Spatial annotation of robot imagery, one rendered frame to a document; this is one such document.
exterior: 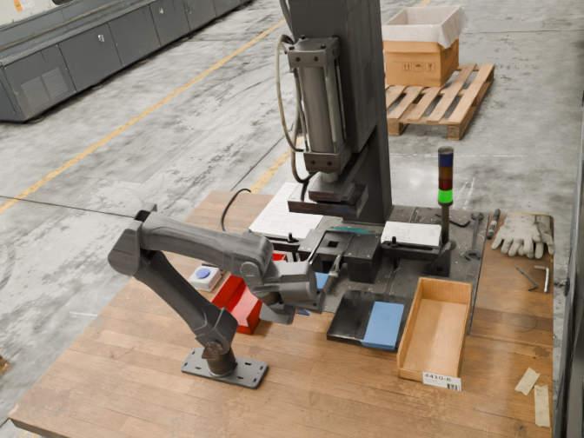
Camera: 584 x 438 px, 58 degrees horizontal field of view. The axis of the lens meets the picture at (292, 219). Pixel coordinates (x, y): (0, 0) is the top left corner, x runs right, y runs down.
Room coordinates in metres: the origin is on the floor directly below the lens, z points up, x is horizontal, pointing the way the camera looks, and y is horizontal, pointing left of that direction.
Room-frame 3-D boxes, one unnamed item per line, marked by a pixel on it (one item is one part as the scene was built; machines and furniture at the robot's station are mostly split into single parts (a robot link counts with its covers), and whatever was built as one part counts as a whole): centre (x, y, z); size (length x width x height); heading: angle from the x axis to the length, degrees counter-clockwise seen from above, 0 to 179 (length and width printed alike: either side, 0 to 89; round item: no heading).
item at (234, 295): (1.07, 0.14, 0.93); 0.25 x 0.12 x 0.06; 152
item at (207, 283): (1.17, 0.27, 0.90); 0.07 x 0.07 x 0.06; 62
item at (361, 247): (1.13, -0.11, 0.98); 0.20 x 0.10 x 0.01; 62
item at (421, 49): (4.44, -1.36, 0.40); 0.67 x 0.60 x 0.50; 144
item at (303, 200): (1.20, -0.13, 1.22); 0.26 x 0.18 x 0.30; 152
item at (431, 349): (0.81, -0.27, 0.93); 0.25 x 0.13 x 0.08; 152
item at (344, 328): (0.91, -0.14, 0.91); 0.17 x 0.16 x 0.02; 62
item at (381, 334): (0.86, -0.16, 0.93); 0.15 x 0.07 x 0.03; 155
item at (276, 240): (1.21, 0.05, 0.95); 0.15 x 0.03 x 0.10; 62
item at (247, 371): (0.85, 0.22, 0.94); 0.20 x 0.07 x 0.08; 62
